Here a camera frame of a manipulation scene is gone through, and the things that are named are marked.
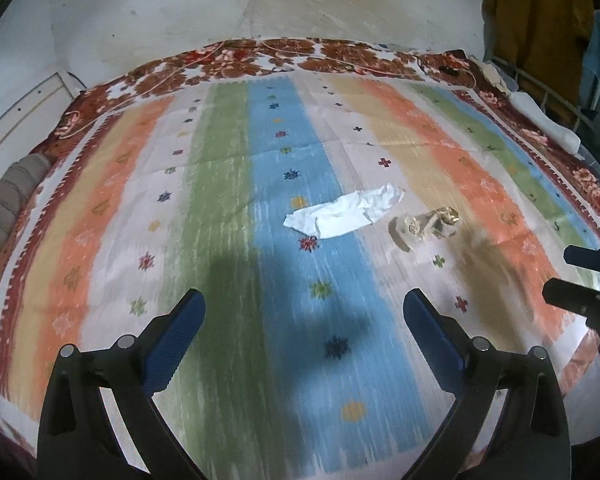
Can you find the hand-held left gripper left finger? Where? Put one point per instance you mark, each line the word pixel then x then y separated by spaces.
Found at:
pixel 175 345

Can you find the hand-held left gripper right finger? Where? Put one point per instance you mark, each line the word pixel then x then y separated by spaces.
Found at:
pixel 432 345

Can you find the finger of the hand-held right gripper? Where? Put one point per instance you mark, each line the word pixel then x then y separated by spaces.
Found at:
pixel 565 296
pixel 585 257

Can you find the crumpled golden clear wrapper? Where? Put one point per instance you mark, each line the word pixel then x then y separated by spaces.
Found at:
pixel 420 225

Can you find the white rolled cloth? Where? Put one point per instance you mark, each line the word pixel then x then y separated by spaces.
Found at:
pixel 555 127

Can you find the white crumpled tissue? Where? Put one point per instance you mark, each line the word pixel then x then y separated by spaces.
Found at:
pixel 345 215

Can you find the striped colourful blanket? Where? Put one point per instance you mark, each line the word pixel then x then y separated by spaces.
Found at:
pixel 220 160

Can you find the grey padded cloth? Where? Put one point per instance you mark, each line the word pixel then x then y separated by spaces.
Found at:
pixel 7 200

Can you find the mustard hanging garment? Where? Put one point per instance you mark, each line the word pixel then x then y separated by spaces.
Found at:
pixel 535 20

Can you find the white cabinet door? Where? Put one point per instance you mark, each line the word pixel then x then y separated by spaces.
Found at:
pixel 25 110

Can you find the striped colourful tablecloth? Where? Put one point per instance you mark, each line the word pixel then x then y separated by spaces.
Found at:
pixel 260 62

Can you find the white metal bed rail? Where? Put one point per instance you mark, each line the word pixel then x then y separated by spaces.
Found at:
pixel 525 77

